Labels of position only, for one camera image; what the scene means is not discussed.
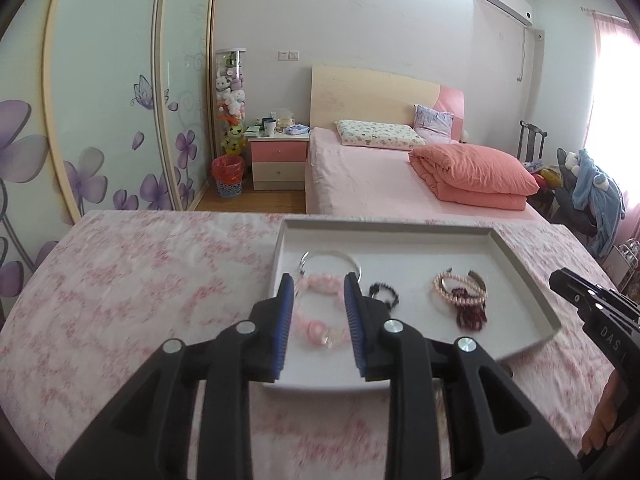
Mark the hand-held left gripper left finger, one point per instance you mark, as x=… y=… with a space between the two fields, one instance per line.
x=286 y=320

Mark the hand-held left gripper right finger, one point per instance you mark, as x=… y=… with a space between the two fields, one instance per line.
x=352 y=325

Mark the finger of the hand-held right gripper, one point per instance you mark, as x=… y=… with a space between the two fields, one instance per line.
x=590 y=297

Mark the thin silver bangle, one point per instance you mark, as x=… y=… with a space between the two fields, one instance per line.
x=330 y=253

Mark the grey shallow tray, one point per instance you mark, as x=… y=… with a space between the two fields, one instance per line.
x=410 y=260

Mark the person's right hand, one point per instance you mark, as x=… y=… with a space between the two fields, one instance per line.
x=606 y=410

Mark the metal rack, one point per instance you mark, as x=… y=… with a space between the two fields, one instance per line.
x=627 y=257

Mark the grey office chair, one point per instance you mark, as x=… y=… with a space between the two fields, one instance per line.
x=565 y=200

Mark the blue fleece garment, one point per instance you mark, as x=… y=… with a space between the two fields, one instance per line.
x=595 y=195

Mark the yellow plush toy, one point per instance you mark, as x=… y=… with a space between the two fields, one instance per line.
x=547 y=177

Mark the pink floral tablecloth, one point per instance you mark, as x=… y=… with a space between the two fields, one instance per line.
x=150 y=285

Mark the bed with pink sheet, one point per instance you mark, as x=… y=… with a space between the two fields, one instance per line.
x=365 y=180

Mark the blue bin with red bag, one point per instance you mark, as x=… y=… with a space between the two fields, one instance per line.
x=227 y=175

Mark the pink and beige nightstand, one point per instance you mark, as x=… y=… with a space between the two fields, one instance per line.
x=277 y=152

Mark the dark wooden chair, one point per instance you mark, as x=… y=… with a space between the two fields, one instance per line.
x=530 y=140

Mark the folded orange quilt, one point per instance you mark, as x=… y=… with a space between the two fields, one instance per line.
x=470 y=170

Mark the blue cloth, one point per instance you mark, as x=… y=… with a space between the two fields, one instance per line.
x=297 y=130

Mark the floral print pillow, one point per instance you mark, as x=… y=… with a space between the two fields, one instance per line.
x=375 y=132

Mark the purple pillow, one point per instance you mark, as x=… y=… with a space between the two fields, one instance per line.
x=435 y=122

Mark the beige and pink headboard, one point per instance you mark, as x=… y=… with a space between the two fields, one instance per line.
x=365 y=95

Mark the clear tower of plush toys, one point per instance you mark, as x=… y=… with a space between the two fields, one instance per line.
x=230 y=90

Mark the pink curtain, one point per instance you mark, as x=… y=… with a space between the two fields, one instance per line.
x=607 y=27

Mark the floral sliding door wardrobe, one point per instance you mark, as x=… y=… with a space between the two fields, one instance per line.
x=100 y=85

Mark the white air conditioner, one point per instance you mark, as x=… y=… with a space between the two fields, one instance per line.
x=500 y=0

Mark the wall switch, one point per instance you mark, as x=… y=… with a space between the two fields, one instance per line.
x=288 y=54

